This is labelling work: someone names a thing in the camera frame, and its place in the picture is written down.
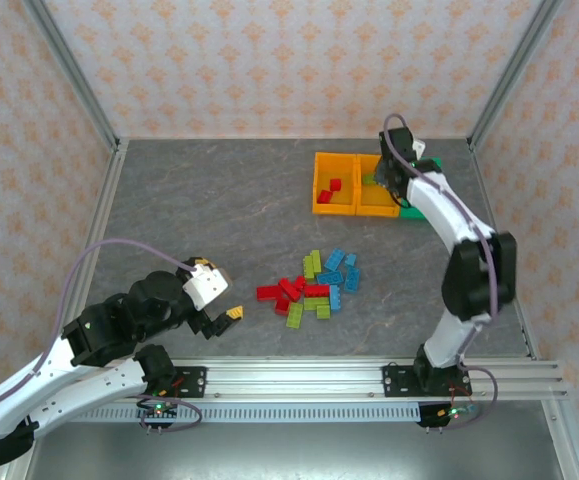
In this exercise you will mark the small lime green lego brick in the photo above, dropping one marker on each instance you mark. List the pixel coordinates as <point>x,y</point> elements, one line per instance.
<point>323,312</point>

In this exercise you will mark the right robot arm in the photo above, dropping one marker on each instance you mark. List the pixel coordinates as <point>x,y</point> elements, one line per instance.
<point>431,205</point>

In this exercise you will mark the small circuit board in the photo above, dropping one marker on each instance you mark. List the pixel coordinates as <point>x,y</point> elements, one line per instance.
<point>158,412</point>
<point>449,414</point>

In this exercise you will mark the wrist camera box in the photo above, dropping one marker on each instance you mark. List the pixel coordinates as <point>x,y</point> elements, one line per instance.
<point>205,288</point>
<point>419,147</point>

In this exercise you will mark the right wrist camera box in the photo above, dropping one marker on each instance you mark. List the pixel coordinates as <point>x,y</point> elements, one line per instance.
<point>419,147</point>

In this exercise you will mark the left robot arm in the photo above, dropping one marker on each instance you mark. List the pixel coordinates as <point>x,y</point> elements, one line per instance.
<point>104,382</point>

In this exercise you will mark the aluminium corner post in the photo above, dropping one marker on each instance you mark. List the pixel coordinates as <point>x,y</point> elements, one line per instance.
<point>74,75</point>
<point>511,75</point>

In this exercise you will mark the aluminium side rail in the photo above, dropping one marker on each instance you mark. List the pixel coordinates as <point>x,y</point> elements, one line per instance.
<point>491,200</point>
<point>106,200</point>

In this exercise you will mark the aluminium frame leg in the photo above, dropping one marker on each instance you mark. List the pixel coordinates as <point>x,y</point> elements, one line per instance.
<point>19,475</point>
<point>569,450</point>

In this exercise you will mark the aluminium back rail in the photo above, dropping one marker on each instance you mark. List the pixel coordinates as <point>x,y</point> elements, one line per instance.
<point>294,138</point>

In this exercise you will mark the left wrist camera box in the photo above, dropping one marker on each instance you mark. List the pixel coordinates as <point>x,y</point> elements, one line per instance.
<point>205,288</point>

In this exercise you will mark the long red lego brick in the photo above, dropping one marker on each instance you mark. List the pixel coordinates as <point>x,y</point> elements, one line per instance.
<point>317,291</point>

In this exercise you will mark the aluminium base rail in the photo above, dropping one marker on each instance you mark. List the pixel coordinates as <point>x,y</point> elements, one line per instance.
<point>294,380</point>

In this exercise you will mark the small red lego brick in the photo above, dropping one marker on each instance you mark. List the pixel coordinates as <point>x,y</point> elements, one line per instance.
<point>335,185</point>
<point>300,282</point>
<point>282,306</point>

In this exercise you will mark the green plastic bin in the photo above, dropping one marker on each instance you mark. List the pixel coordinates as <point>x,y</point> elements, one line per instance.
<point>411,214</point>

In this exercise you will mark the orange plastic bin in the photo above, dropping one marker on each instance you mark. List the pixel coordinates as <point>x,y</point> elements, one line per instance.
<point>334,207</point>
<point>374,202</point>

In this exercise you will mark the long lime green lego brick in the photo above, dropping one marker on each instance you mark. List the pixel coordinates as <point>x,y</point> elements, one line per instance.
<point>316,303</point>

